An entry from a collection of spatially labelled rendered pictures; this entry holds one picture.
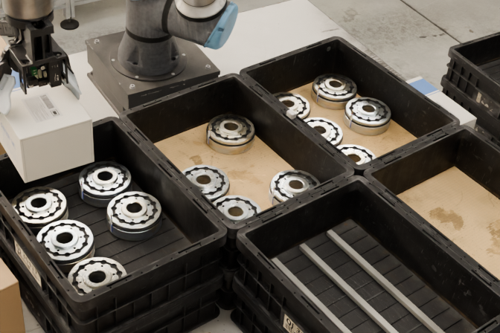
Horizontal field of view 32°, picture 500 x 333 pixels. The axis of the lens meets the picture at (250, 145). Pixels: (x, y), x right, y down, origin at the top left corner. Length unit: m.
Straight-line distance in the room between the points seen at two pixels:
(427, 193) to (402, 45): 2.12
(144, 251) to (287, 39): 1.03
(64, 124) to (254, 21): 1.22
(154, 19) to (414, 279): 0.84
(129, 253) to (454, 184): 0.69
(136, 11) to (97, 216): 0.55
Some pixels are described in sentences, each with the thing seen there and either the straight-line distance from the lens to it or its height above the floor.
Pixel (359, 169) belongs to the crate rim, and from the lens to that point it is 1.66.
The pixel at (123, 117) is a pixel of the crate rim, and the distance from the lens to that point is 1.74.
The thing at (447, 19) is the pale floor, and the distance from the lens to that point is 4.14.
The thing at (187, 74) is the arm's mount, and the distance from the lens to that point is 2.10.
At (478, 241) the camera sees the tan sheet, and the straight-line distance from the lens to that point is 1.73.
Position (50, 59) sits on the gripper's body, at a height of 1.24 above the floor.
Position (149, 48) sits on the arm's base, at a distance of 2.06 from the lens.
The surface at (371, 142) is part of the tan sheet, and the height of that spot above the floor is 0.83.
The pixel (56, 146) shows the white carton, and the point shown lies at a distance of 1.41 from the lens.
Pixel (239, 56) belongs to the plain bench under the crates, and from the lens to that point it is 2.36.
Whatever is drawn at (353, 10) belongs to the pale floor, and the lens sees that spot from 4.07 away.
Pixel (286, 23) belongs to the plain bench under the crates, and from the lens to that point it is 2.53.
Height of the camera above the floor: 1.98
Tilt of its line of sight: 39 degrees down
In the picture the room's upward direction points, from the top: 5 degrees clockwise
